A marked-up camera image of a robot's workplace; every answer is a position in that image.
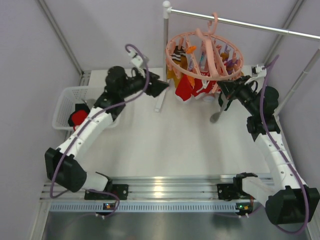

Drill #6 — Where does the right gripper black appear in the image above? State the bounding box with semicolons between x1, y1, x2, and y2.
217;75;259;116

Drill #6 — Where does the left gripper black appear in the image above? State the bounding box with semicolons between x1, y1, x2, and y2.
120;67;170;99

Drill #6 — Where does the grey sock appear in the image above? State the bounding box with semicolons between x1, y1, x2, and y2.
82;98;96;109
209;101;227;123

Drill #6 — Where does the pink round clip hanger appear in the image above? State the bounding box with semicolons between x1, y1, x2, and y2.
169;12;244;93

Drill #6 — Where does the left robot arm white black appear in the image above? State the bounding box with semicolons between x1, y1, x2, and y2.
44;66;169;199

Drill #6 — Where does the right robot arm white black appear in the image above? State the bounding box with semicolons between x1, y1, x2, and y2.
218;75;320;225

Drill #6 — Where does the red hanging sock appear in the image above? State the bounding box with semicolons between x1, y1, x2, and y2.
191;78;216;100
175;75;193;103

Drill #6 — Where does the mustard hanging sock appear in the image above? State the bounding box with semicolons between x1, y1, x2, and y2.
166;45;188;85

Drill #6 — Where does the silver clothes rack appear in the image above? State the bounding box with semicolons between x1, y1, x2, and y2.
154;0;320;118

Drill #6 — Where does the black sock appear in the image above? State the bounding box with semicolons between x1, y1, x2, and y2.
75;103;90;114

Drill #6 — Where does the red santa sock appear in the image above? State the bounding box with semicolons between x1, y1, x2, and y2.
68;109;89;131

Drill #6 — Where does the white plastic basket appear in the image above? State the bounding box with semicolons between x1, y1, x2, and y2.
52;86;105;131

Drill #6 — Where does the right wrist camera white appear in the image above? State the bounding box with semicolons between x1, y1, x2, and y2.
251;64;267;78

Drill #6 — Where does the right black mount plate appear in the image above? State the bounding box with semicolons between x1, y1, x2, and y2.
216;183;239;202

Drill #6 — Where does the black mount plate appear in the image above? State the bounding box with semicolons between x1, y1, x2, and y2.
84;184;129;201
216;183;239;202

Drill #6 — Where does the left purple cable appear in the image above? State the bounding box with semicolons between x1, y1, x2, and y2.
49;44;151;219

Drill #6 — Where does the purple cable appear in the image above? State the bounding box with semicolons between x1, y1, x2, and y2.
49;44;151;219
239;54;310;235

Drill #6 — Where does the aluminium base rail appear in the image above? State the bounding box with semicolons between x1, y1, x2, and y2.
39;175;259;215

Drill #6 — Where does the left black mount plate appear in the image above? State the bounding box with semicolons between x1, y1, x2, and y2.
84;184;129;201

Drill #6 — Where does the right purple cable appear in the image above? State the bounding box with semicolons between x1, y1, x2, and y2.
239;54;310;235

